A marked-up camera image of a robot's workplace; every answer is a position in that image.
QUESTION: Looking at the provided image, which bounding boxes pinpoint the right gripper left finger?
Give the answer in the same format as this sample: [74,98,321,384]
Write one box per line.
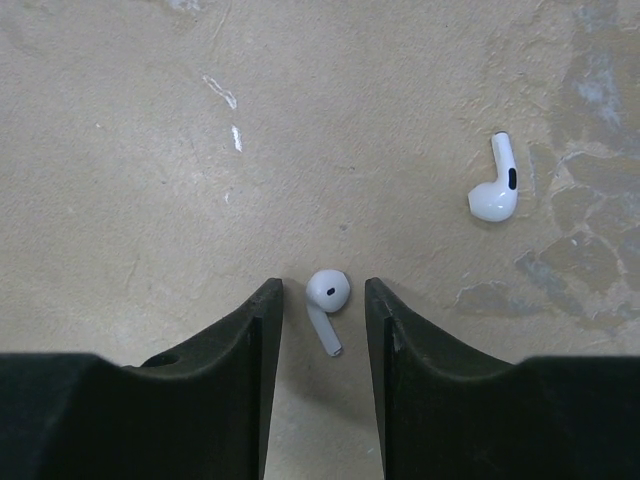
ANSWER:
[1,278,284,479]

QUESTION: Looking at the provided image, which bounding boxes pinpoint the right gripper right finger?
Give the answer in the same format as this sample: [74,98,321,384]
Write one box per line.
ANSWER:
[365,278,639,479]

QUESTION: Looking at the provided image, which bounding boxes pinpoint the white earbud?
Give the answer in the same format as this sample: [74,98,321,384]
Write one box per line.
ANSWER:
[467,131,518,223]
[306,269,351,357]

